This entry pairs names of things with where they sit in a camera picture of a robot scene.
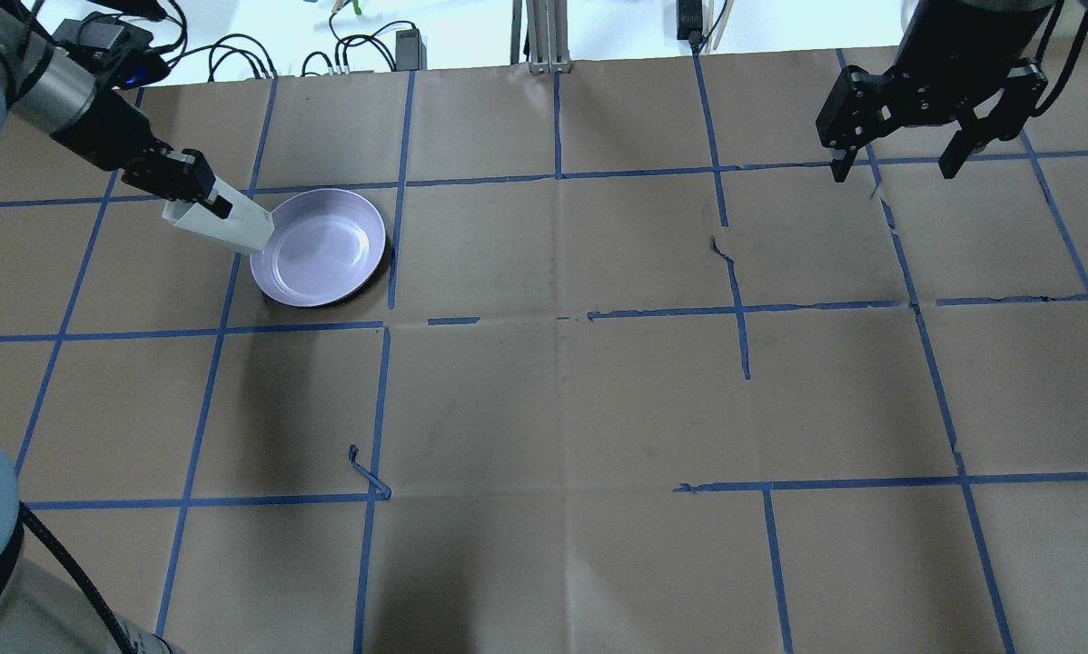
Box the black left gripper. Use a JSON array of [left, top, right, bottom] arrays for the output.
[[51, 91, 232, 220]]

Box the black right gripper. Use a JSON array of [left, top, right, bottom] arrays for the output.
[[816, 58, 1049, 183]]

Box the white cup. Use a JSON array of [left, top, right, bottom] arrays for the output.
[[162, 178, 274, 255]]

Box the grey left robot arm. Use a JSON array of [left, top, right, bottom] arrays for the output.
[[0, 7, 273, 252]]

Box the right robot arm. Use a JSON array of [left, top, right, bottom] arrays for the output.
[[816, 1, 1054, 183]]

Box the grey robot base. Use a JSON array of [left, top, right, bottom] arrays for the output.
[[0, 451, 182, 653]]

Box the lavender plate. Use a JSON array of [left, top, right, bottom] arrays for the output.
[[249, 189, 388, 309]]

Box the black power adapter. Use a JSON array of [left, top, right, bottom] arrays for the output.
[[393, 26, 426, 72]]

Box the black cables bundle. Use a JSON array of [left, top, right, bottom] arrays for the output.
[[158, 9, 400, 81]]

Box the black plug with cable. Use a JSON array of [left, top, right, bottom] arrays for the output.
[[673, 0, 705, 44]]

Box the aluminium frame post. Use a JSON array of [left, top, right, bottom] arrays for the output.
[[509, 1, 572, 75]]

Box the black base cable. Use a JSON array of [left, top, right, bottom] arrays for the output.
[[18, 502, 141, 654]]

